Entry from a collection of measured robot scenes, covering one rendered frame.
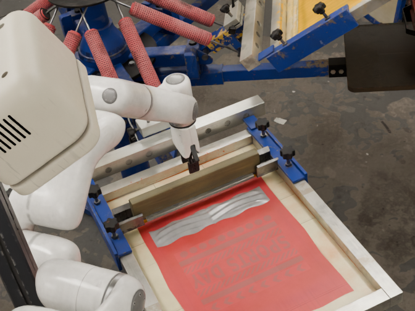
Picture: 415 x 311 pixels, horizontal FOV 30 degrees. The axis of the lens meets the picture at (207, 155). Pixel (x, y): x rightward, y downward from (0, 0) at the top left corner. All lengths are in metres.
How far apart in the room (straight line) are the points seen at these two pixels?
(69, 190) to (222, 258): 0.68
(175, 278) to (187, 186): 0.28
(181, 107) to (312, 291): 0.59
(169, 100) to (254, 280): 0.55
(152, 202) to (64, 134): 1.22
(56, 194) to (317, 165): 2.36
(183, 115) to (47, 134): 0.91
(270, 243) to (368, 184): 1.59
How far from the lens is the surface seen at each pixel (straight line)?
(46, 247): 1.56
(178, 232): 2.19
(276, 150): 2.34
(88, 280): 1.13
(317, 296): 2.00
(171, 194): 2.19
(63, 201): 1.55
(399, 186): 3.66
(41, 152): 1.00
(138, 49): 2.60
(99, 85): 1.71
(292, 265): 2.07
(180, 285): 2.07
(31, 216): 1.59
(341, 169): 3.74
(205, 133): 2.42
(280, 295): 2.01
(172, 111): 1.83
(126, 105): 1.69
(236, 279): 2.05
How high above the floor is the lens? 2.53
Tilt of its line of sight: 40 degrees down
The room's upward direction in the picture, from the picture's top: 10 degrees counter-clockwise
